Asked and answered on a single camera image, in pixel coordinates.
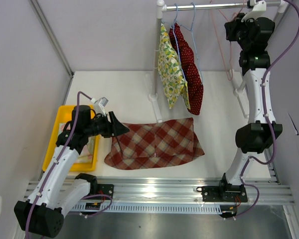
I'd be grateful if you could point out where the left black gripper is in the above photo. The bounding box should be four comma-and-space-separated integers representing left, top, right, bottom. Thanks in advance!
85, 112, 129, 138

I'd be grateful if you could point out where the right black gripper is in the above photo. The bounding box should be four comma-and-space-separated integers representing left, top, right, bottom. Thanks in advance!
225, 13, 256, 50

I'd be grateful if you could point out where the pink wire hanger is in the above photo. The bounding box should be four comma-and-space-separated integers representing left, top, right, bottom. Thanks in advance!
208, 10, 234, 81

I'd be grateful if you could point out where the red plaid skirt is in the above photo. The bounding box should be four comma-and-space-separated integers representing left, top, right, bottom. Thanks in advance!
104, 118, 205, 170

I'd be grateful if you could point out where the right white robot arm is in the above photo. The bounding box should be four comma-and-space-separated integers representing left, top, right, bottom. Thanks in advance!
217, 13, 283, 202

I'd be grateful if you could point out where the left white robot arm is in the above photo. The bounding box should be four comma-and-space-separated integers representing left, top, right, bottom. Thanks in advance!
14, 105, 129, 238

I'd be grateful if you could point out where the floral folded cloth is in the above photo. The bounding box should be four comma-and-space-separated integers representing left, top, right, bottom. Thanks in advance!
58, 123, 96, 163

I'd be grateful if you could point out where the metal clothes rack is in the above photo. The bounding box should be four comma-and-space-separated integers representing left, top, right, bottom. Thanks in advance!
147, 0, 292, 122

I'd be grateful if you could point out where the red polka dot garment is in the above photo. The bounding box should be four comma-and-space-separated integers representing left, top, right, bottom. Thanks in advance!
169, 23, 204, 116

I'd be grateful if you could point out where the yellow plastic tray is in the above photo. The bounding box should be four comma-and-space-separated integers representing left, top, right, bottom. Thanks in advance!
42, 105, 100, 172

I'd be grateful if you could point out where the yellow lemon print garment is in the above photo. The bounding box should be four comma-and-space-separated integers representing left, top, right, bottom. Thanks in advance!
157, 24, 190, 109

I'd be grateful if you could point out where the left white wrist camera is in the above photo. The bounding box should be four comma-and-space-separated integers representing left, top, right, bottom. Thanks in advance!
90, 97, 108, 116

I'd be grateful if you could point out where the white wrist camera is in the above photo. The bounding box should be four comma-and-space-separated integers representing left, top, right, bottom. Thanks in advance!
90, 97, 108, 116
241, 0, 267, 22

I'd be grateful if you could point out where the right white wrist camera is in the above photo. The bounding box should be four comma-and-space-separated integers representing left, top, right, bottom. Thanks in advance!
241, 0, 267, 22

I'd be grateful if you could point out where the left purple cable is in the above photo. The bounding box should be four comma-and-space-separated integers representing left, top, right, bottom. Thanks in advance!
24, 91, 113, 239

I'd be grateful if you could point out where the purple cable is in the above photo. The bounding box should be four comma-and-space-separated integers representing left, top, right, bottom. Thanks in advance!
24, 91, 113, 239
221, 0, 299, 221

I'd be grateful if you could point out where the blue wire hanger right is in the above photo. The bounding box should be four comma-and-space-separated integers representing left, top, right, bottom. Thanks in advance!
180, 2, 205, 84

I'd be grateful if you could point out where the blue wire hanger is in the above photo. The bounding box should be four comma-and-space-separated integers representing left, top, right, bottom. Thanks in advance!
168, 3, 190, 83
180, 2, 205, 84

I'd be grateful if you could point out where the blue wire hanger left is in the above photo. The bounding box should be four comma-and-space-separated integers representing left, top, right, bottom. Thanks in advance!
168, 3, 190, 83

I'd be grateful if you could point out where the perforated cable duct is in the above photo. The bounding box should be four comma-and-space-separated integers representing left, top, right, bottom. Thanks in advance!
71, 202, 222, 215

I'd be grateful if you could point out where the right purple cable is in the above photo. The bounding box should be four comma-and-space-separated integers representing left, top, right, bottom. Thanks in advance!
221, 0, 299, 221

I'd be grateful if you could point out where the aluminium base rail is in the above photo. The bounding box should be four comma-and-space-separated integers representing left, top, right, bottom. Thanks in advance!
23, 177, 296, 205

